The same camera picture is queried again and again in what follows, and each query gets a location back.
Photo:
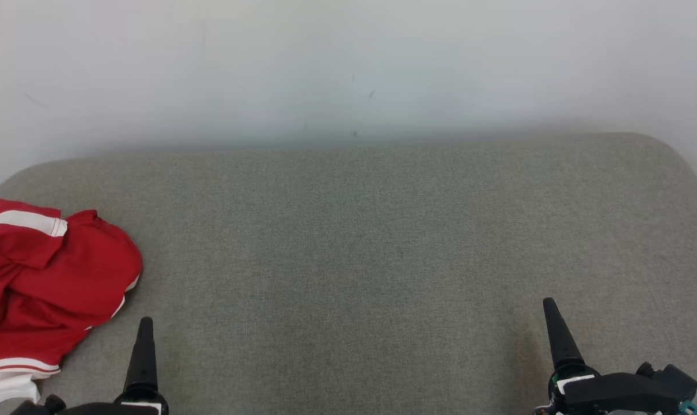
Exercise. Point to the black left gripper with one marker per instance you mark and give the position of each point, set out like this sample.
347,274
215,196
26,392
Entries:
141,406

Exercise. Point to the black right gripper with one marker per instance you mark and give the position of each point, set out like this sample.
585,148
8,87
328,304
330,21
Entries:
625,392

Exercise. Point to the red shorts white trim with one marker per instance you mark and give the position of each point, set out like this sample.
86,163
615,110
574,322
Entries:
66,271

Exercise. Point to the red white basketball jersey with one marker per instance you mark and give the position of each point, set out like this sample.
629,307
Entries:
3,386

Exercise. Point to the grey fabric sofa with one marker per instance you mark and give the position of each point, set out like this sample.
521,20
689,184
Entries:
354,259

